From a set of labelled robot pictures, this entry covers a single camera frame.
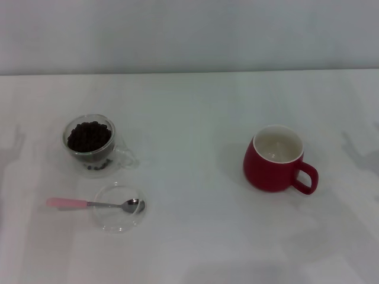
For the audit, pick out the red ceramic mug white inside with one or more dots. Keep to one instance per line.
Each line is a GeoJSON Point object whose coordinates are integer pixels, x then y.
{"type": "Point", "coordinates": [263, 174]}

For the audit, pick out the pile of dark coffee beans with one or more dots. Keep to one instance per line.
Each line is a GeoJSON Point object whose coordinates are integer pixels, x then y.
{"type": "Point", "coordinates": [89, 137]}

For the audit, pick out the clear round glass saucer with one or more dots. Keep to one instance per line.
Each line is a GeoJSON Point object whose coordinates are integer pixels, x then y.
{"type": "Point", "coordinates": [118, 220]}

